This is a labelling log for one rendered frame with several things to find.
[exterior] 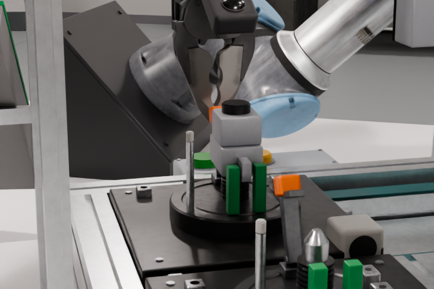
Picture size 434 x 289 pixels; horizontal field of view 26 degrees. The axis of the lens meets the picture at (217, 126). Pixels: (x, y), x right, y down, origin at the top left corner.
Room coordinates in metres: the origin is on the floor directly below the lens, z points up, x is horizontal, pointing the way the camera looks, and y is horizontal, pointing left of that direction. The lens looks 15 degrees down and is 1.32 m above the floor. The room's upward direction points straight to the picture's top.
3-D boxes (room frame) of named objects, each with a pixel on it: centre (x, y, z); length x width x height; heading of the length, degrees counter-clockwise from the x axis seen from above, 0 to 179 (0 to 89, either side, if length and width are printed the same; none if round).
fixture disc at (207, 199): (0.95, -0.02, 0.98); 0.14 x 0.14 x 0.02
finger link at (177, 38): (1.03, 0.02, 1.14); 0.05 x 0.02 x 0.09; 104
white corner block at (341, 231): (0.87, -0.14, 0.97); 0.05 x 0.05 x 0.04; 14
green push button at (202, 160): (1.16, 0.02, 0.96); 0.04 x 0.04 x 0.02
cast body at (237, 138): (0.94, -0.02, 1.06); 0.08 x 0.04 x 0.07; 11
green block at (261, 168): (0.91, -0.04, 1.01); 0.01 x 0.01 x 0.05; 14
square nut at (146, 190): (1.01, 0.08, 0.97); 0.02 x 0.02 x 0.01; 14
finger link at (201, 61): (1.06, 0.02, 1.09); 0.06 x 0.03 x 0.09; 14
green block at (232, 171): (0.90, -0.02, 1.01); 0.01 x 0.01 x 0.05; 14
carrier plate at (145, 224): (0.95, -0.02, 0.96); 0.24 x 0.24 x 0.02; 14
